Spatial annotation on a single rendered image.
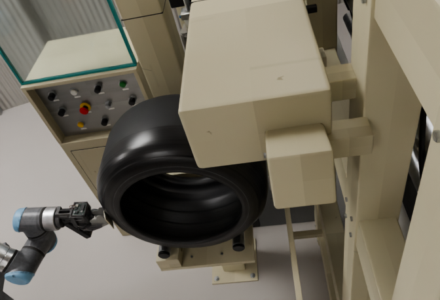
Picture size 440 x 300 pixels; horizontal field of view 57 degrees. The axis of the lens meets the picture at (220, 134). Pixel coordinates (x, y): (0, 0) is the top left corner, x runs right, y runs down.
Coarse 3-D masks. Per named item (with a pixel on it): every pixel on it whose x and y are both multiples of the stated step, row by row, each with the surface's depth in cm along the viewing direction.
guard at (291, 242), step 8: (288, 208) 140; (288, 216) 138; (288, 224) 136; (288, 232) 134; (296, 256) 127; (296, 264) 126; (296, 272) 124; (296, 280) 122; (296, 288) 120; (296, 296) 119
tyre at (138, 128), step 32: (160, 96) 127; (128, 128) 121; (160, 128) 115; (128, 160) 114; (160, 160) 112; (192, 160) 112; (128, 192) 150; (160, 192) 161; (192, 192) 163; (224, 192) 160; (256, 192) 123; (128, 224) 133; (160, 224) 152; (192, 224) 154; (224, 224) 150
